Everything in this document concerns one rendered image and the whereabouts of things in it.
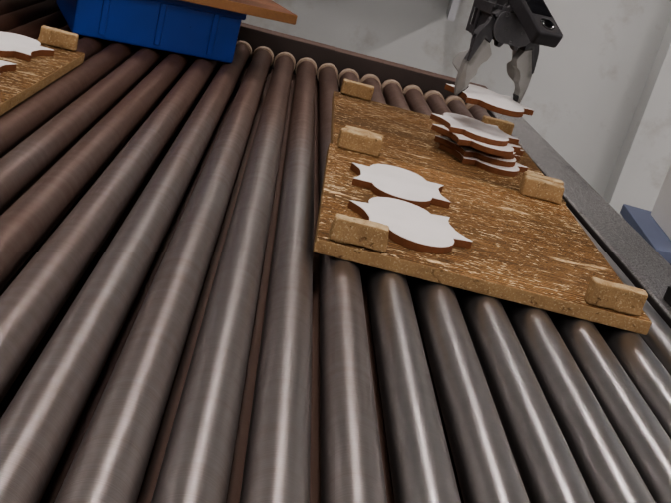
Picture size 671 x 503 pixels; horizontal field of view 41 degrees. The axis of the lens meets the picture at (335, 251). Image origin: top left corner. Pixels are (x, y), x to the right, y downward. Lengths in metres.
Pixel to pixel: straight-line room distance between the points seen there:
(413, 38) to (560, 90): 0.75
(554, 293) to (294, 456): 0.44
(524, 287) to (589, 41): 3.66
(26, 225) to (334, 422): 0.35
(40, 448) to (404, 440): 0.24
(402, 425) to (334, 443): 0.06
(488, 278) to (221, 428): 0.41
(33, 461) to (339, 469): 0.18
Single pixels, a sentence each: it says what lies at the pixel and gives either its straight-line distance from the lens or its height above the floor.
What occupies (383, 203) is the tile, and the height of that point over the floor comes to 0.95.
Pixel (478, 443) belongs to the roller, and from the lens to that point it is 0.65.
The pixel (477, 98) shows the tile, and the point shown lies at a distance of 1.39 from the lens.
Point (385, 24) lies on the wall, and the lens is 4.48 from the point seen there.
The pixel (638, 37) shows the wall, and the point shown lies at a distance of 4.58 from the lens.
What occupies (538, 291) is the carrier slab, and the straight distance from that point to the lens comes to 0.93.
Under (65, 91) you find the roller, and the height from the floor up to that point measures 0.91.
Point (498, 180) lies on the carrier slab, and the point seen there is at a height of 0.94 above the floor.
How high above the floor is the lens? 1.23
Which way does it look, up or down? 20 degrees down
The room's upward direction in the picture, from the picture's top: 15 degrees clockwise
